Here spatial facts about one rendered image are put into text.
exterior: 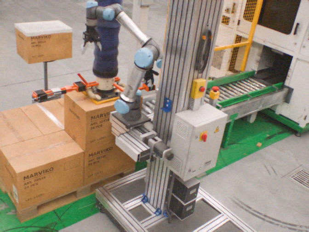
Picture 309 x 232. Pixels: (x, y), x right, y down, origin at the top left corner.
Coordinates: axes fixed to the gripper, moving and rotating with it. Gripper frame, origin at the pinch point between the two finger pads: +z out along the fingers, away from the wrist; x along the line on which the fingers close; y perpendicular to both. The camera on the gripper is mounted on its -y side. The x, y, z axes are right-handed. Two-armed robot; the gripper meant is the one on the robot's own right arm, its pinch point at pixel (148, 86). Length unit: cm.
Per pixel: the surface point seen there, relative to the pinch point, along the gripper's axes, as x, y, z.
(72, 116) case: -30, 60, 31
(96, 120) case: -6, 49, 25
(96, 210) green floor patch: 15, 58, 108
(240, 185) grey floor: 65, -90, 107
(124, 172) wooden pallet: -6, 13, 97
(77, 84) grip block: -29, 56, -1
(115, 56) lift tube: -17.5, 26.4, -25.5
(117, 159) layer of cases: -6, 23, 76
